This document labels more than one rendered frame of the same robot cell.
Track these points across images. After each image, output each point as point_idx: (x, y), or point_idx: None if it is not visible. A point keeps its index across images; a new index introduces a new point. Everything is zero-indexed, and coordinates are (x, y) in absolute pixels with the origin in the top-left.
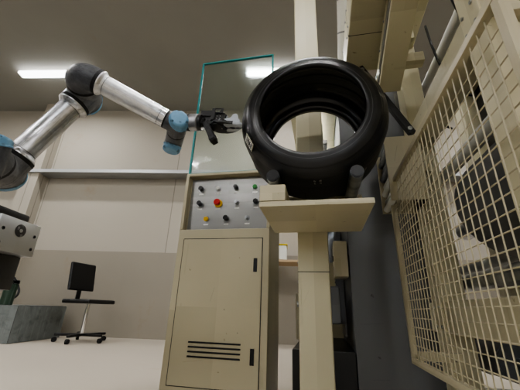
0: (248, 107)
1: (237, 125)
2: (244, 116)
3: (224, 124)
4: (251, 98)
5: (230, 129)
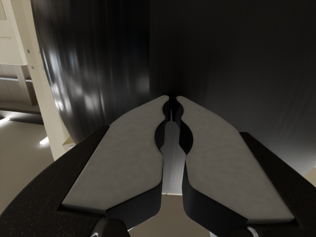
0: (53, 94)
1: (143, 104)
2: (51, 59)
3: (81, 185)
4: (63, 123)
5: (209, 156)
